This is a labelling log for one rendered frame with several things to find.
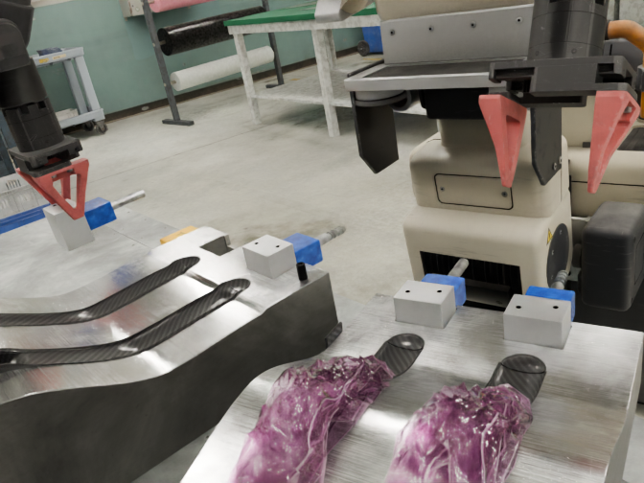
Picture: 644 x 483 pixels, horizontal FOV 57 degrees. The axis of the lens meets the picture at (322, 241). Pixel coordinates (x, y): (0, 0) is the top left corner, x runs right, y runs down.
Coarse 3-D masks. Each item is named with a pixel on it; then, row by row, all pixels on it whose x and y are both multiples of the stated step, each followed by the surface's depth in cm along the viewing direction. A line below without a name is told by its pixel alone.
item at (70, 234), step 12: (144, 192) 86; (72, 204) 79; (96, 204) 82; (108, 204) 82; (120, 204) 84; (48, 216) 80; (60, 216) 78; (84, 216) 80; (96, 216) 81; (108, 216) 82; (60, 228) 78; (72, 228) 79; (84, 228) 80; (60, 240) 80; (72, 240) 79; (84, 240) 80
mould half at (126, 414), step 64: (128, 320) 64; (256, 320) 59; (320, 320) 65; (0, 384) 47; (64, 384) 48; (128, 384) 51; (192, 384) 56; (0, 448) 45; (64, 448) 49; (128, 448) 53
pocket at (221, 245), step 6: (216, 240) 78; (222, 240) 79; (228, 240) 79; (198, 246) 77; (204, 246) 77; (210, 246) 78; (216, 246) 78; (222, 246) 79; (228, 246) 79; (234, 246) 79; (210, 252) 78; (216, 252) 79; (222, 252) 79
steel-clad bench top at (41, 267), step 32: (32, 224) 126; (128, 224) 116; (160, 224) 113; (0, 256) 112; (32, 256) 109; (64, 256) 107; (96, 256) 104; (128, 256) 102; (0, 288) 98; (32, 288) 96; (64, 288) 94; (192, 448) 56; (640, 448) 47; (160, 480) 53; (640, 480) 45
